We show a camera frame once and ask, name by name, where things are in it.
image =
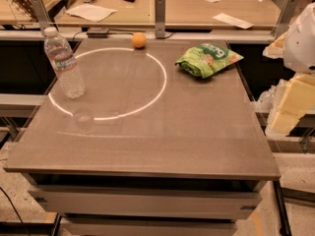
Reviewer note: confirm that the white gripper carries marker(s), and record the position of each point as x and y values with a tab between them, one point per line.
301	43

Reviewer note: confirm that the clear plastic water bottle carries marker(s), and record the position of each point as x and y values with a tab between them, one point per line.
64	63

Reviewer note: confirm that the clear sanitizer bottle left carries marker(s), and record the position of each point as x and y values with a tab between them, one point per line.
265	100

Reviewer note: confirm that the green rice chip bag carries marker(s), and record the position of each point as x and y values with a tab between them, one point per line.
205	60

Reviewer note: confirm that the white paper slip right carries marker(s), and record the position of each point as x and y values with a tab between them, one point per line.
233	21

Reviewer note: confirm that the orange ball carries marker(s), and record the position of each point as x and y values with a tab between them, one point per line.
139	40

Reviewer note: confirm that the black power adapter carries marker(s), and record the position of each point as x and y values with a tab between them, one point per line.
97	33

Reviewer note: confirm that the white paper sheet left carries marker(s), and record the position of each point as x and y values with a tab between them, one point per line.
90	12

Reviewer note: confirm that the white table drawer unit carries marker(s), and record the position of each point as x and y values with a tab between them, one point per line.
118	211

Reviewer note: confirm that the grey metal bracket right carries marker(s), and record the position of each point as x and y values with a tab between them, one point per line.
286	14

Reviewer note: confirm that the grey metal bracket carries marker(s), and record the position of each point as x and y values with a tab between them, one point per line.
41	14
160	18
286	14

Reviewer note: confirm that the grey metal bracket middle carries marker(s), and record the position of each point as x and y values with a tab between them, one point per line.
160	18

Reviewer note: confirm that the grey metal bracket left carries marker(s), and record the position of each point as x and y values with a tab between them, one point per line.
41	14

